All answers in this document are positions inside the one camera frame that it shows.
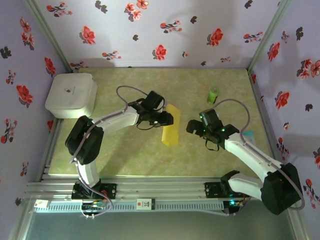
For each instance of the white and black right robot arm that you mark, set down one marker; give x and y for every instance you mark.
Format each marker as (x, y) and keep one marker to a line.
(280, 190)

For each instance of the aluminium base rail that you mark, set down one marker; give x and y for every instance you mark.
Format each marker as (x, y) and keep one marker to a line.
(162, 187)

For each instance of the teal snack packet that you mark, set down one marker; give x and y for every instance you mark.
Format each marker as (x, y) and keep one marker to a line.
(250, 136)

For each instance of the small controller board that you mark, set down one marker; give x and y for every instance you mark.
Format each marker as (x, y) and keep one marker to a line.
(233, 203)
(93, 206)

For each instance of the aluminium lower frame bar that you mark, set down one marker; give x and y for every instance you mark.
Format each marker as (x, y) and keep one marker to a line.
(21, 222)
(297, 226)

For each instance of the white label with red mark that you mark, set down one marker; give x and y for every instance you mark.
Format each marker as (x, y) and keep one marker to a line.
(145, 204)

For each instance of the white plastic lidded box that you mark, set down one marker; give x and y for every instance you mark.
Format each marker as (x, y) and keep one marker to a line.
(71, 95)

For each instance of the green bottle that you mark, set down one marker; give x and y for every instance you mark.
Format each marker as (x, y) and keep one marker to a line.
(213, 96)

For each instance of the yellow paper sheet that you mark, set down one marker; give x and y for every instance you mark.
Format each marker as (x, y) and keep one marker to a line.
(172, 135)

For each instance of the small white sticker card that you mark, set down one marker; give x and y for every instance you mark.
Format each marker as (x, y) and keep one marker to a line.
(41, 204)

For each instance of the aluminium corner post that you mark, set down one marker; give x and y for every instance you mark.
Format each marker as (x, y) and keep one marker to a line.
(47, 35)
(270, 35)

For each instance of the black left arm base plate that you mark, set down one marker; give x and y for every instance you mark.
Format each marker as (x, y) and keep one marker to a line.
(110, 190)

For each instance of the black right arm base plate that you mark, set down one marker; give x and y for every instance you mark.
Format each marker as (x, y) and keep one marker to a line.
(212, 190)

